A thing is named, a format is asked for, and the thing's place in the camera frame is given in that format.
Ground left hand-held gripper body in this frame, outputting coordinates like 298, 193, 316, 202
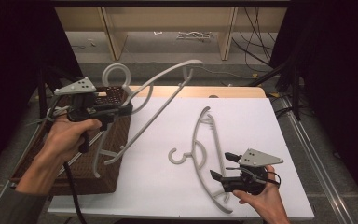
53, 77, 121, 154

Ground person's left hand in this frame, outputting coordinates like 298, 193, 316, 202
44, 116, 103, 163

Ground grey cable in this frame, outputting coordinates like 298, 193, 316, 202
27, 105, 71, 127

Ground person's right hand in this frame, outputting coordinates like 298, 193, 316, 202
232, 164, 287, 220

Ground tangled cable bundle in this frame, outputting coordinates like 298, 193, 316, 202
176, 30, 214, 42

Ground thick black cable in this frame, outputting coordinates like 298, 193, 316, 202
62, 161, 89, 224

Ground hanging black cables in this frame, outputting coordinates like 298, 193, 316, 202
231, 7, 282, 67

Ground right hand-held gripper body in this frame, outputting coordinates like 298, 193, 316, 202
221, 147, 284, 196

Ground thin black cable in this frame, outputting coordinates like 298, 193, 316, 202
226, 166, 282, 189

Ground light wooden shelf unit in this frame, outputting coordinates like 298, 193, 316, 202
55, 6, 289, 62

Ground brown woven basket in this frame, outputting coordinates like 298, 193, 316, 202
9, 86, 132, 196

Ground metal floor rail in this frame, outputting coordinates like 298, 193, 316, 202
278, 94, 357, 224

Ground grey plastic clothes hanger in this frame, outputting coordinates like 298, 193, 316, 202
91, 59, 205, 179
167, 105, 234, 215

